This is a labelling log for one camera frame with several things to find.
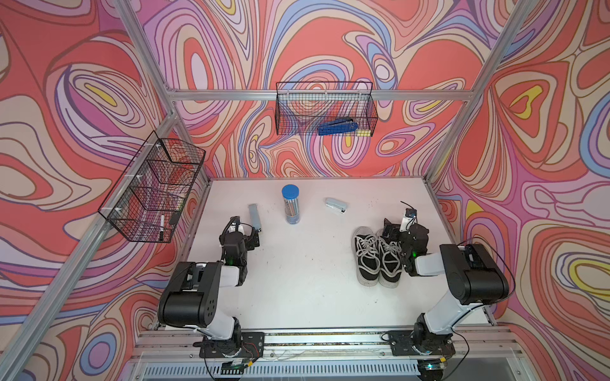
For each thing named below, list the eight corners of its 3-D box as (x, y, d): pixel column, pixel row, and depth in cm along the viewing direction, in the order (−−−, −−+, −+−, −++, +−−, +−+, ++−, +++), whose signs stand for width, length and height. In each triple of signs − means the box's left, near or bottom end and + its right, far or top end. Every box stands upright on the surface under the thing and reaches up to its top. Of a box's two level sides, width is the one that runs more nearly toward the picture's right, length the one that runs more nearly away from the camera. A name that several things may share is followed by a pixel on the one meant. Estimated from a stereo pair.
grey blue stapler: (324, 205, 111) (324, 201, 109) (327, 200, 113) (328, 196, 111) (344, 213, 108) (345, 209, 105) (347, 208, 109) (348, 204, 107)
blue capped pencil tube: (284, 225, 103) (280, 197, 89) (285, 213, 108) (282, 184, 93) (299, 225, 103) (297, 197, 89) (299, 213, 108) (298, 184, 93)
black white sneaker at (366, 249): (358, 286, 87) (362, 279, 81) (350, 231, 102) (353, 222, 97) (382, 286, 87) (387, 279, 81) (371, 231, 102) (375, 222, 97)
